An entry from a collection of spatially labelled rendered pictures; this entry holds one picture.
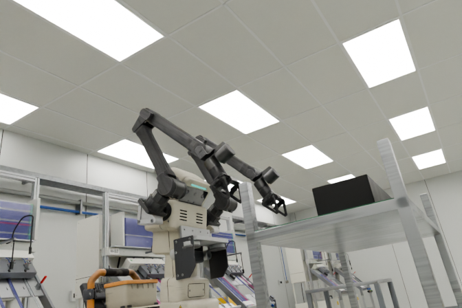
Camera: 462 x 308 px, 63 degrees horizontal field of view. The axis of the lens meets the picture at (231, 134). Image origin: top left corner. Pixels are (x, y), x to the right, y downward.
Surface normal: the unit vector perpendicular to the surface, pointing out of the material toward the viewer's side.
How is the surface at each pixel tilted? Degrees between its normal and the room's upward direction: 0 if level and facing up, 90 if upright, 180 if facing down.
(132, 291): 92
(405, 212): 90
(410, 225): 90
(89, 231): 90
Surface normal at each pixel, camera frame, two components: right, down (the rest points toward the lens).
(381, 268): -0.53, -0.29
